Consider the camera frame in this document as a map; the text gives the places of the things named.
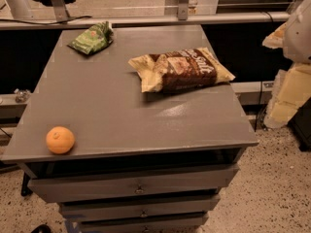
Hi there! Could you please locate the small crumpled clear object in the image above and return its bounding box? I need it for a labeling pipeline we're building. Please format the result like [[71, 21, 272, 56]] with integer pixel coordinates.
[[14, 88, 31, 103]]

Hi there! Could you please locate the bottom grey drawer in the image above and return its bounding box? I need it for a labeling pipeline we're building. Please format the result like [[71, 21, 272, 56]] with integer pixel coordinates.
[[79, 213, 208, 233]]

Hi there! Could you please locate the brown chip bag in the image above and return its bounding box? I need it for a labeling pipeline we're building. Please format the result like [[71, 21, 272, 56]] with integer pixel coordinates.
[[128, 48, 235, 92]]

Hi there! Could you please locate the top grey drawer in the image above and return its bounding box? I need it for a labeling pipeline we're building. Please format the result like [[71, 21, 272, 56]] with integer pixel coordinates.
[[28, 164, 239, 203]]

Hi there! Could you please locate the grey drawer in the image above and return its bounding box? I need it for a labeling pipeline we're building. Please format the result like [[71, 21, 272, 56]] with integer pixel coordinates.
[[60, 193, 220, 221], [28, 164, 239, 203], [79, 213, 208, 233]]

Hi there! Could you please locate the metal railing bar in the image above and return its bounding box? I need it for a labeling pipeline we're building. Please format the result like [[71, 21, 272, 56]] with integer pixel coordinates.
[[0, 12, 290, 30]]

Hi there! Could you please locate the black cable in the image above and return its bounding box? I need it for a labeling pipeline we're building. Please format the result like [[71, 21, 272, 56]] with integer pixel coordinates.
[[0, 15, 93, 26]]

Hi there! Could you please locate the green chip bag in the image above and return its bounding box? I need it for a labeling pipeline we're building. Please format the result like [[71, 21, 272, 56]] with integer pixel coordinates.
[[68, 21, 113, 55]]

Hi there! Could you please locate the orange fruit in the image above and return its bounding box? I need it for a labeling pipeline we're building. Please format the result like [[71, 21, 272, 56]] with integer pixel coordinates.
[[46, 126, 75, 154]]

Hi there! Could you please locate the grey drawer cabinet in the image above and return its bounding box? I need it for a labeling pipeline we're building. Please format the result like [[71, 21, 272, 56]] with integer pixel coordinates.
[[1, 24, 259, 233]]

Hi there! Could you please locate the black shoe on floor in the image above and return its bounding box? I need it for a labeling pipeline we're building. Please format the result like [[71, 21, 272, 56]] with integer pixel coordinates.
[[31, 224, 52, 233]]

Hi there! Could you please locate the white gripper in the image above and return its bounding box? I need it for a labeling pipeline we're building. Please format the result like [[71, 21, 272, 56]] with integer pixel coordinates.
[[262, 0, 311, 128]]

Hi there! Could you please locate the middle grey drawer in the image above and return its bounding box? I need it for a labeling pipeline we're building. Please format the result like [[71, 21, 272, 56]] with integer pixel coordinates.
[[60, 193, 220, 221]]

